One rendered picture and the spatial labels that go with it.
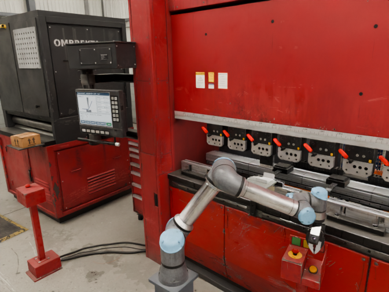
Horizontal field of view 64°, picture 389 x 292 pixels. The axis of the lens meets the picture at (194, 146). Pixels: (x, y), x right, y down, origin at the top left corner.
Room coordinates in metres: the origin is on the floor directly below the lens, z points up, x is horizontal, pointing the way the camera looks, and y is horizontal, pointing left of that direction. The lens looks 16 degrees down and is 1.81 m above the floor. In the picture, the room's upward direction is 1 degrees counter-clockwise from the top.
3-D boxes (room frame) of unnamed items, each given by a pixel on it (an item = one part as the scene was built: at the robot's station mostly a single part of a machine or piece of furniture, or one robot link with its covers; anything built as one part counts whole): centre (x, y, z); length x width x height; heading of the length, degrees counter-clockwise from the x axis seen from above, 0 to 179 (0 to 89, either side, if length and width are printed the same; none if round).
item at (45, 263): (2.43, 1.38, 0.41); 0.25 x 0.20 x 0.83; 138
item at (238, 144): (2.19, -0.33, 1.25); 0.15 x 0.09 x 0.17; 48
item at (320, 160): (1.79, -0.77, 1.25); 0.15 x 0.09 x 0.17; 48
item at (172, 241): (1.33, 0.12, 0.94); 0.13 x 0.12 x 0.14; 176
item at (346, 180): (1.90, -0.91, 1.01); 0.26 x 0.12 x 0.05; 138
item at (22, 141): (3.14, 1.75, 1.04); 0.30 x 0.26 x 0.12; 51
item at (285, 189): (2.01, -0.54, 0.92); 0.39 x 0.06 x 0.10; 48
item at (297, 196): (1.39, -0.50, 1.13); 0.11 x 0.11 x 0.08; 86
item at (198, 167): (2.41, -0.09, 0.92); 0.50 x 0.06 x 0.10; 48
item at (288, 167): (2.16, -0.61, 1.01); 0.26 x 0.12 x 0.05; 138
